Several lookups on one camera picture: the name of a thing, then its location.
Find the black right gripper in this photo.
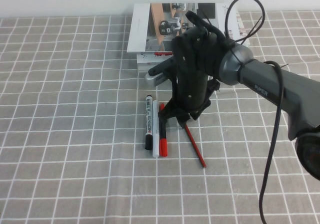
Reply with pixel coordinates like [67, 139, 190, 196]
[158, 25, 228, 129]

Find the red brown patterned pencil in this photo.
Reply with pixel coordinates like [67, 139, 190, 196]
[184, 124, 207, 169]

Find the slim red black pen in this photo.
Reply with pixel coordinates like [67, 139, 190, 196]
[158, 102, 169, 158]

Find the black capped labelled marker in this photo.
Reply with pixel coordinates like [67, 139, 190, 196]
[144, 94, 154, 151]

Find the white marker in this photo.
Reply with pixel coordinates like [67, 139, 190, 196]
[151, 100, 161, 159]

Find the grey stapler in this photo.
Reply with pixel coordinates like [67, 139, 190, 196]
[144, 55, 176, 88]

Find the white book with red print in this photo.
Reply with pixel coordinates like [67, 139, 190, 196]
[136, 11, 251, 65]

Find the white magazine with photo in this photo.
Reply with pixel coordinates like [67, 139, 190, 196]
[126, 3, 243, 54]

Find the grey white checked tablecloth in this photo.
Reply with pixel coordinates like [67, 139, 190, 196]
[0, 10, 320, 224]

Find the black camera cable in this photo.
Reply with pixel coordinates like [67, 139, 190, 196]
[224, 0, 286, 219]

